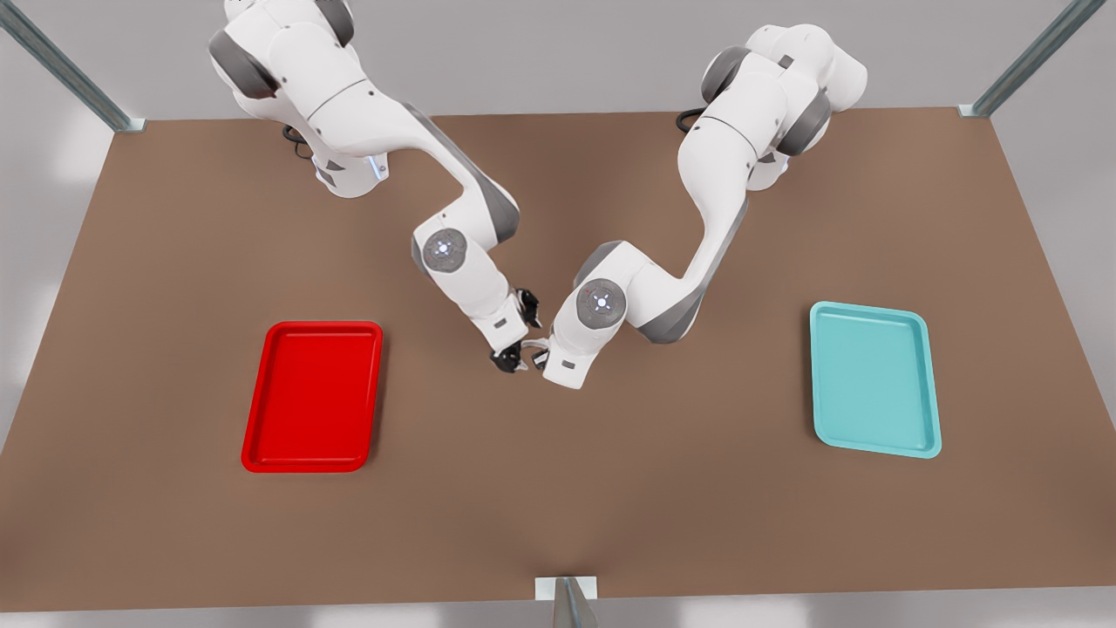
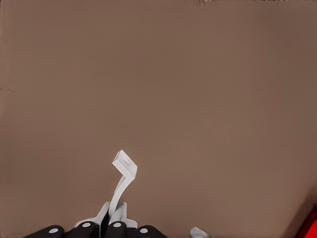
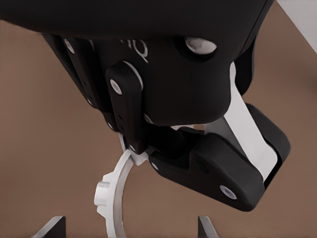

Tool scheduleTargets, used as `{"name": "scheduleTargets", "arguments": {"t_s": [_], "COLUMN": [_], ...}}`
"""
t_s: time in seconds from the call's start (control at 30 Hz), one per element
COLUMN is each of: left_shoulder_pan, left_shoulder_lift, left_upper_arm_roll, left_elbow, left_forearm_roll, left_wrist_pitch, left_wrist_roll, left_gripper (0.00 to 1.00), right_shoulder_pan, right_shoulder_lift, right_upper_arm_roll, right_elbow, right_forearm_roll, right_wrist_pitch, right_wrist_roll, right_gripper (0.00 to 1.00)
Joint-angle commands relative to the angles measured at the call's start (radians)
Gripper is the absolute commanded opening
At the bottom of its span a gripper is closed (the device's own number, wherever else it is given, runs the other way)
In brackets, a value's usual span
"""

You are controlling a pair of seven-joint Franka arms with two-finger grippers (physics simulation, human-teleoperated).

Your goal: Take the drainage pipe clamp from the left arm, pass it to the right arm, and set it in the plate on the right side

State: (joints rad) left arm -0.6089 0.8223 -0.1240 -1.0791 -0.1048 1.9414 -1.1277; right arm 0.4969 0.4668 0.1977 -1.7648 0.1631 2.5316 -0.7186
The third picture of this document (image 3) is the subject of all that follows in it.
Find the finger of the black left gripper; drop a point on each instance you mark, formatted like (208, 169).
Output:
(223, 168)
(126, 104)

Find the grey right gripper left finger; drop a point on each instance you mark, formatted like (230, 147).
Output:
(53, 229)

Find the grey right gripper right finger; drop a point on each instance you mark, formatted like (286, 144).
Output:
(206, 228)

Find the white drainage pipe clamp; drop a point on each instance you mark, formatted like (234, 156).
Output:
(118, 176)

